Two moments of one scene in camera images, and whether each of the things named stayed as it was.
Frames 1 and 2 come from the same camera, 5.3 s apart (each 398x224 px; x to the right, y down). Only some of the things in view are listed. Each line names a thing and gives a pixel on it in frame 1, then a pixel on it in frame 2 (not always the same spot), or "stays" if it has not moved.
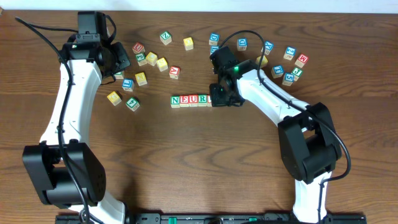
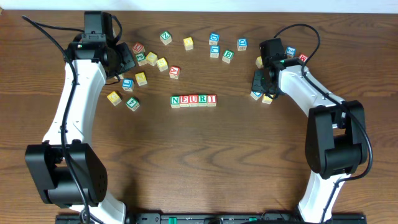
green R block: (202, 100) stays
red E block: (184, 101) stays
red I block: (209, 101) stays
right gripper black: (218, 99) -> (258, 81)
